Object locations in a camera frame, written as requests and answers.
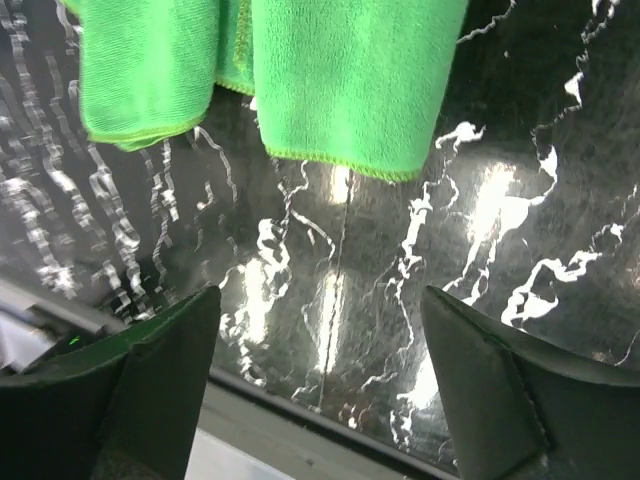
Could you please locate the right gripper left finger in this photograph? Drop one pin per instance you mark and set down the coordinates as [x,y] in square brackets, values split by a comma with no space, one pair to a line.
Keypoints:
[134,397]

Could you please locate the green towel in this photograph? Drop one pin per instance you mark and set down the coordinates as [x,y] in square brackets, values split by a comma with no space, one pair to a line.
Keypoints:
[350,83]

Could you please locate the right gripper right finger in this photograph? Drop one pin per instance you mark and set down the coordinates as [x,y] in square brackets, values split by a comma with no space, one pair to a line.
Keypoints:
[516,404]

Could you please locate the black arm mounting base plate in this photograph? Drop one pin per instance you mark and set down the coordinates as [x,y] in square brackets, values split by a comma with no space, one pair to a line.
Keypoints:
[242,433]

